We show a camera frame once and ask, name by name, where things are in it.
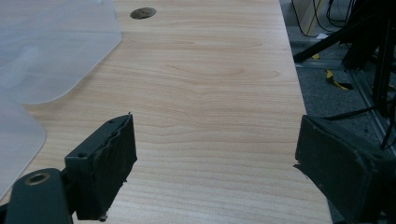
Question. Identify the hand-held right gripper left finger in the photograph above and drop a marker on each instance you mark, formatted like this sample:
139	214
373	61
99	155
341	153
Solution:
102	168

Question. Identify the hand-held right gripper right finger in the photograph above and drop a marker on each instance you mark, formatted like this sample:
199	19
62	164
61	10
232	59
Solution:
345	174

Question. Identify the small translucent plastic sheet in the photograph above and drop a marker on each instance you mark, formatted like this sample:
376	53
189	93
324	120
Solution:
17	146

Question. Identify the black metal stand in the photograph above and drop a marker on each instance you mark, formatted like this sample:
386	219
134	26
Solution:
383	77

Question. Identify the large translucent plastic sheet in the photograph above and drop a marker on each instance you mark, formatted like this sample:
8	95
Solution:
53	46

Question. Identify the beige board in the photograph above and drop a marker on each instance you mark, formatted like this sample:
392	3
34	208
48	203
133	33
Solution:
306	12

